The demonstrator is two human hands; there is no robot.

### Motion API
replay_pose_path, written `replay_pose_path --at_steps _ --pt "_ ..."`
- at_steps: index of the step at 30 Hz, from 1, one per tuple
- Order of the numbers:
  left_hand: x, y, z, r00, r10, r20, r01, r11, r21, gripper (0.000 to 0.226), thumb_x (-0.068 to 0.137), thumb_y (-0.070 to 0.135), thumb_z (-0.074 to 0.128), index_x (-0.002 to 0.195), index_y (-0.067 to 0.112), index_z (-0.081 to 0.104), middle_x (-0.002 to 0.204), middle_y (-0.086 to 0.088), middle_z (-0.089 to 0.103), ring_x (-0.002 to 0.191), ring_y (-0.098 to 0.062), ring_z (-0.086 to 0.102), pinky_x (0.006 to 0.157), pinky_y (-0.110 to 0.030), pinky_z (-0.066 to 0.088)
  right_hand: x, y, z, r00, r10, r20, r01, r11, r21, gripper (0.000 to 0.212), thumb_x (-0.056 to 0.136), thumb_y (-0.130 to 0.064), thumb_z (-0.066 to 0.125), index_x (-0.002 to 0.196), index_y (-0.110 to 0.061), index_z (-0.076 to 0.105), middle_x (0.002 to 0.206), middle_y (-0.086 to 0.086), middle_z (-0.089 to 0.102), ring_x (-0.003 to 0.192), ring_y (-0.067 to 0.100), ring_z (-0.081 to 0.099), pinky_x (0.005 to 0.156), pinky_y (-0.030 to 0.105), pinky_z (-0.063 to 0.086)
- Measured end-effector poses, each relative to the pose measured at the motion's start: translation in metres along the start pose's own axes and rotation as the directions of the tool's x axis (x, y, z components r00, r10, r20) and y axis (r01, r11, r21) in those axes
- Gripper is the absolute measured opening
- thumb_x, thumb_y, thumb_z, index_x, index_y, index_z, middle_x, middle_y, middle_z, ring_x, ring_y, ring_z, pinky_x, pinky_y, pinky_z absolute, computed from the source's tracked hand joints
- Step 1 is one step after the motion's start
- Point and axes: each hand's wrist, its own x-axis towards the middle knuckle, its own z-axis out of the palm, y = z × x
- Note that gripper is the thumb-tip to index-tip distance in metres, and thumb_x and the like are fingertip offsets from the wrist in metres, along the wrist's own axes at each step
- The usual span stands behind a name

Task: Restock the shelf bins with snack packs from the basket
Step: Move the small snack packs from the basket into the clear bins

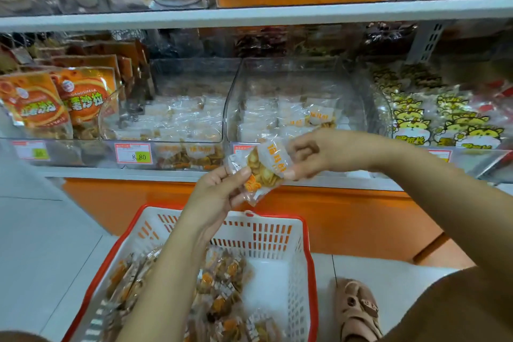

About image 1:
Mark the small brown snack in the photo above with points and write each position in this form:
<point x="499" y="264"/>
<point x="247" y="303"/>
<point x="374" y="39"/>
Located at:
<point x="260" y="165"/>

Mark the stack of orange packets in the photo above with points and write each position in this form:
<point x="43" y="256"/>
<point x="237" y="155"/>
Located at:
<point x="40" y="101"/>

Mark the orange shelf base panel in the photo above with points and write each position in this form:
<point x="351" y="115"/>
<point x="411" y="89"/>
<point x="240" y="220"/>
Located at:
<point x="353" y="225"/>

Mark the person's right forearm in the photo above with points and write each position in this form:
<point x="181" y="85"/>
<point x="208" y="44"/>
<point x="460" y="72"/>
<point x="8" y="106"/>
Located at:
<point x="457" y="209"/>

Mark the person's right leg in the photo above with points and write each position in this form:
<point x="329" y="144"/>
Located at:
<point x="457" y="314"/>

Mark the yellow hamster snack packets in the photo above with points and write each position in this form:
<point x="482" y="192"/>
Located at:
<point x="437" y="109"/>

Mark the pink clog sandal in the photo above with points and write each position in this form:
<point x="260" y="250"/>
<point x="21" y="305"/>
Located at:
<point x="357" y="310"/>

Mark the person's left forearm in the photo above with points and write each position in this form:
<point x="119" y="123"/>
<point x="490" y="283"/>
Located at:
<point x="168" y="290"/>

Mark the pile of small brown snacks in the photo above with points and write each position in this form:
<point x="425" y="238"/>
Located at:
<point x="216" y="298"/>

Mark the white yellow price tag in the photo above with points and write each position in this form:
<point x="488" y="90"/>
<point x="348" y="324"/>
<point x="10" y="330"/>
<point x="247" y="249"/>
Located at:
<point x="133" y="153"/>
<point x="439" y="153"/>
<point x="243" y="147"/>
<point x="30" y="150"/>

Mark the person's left hand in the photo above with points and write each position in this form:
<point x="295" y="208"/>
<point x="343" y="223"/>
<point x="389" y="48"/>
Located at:
<point x="212" y="197"/>

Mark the white red-rimmed shopping basket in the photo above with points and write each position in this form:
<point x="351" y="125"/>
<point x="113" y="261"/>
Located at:
<point x="288" y="233"/>

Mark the person's right hand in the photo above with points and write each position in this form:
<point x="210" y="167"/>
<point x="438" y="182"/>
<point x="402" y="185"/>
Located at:
<point x="337" y="149"/>

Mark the white snack shelf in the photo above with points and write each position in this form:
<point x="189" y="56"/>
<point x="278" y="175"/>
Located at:
<point x="240" y="13"/>

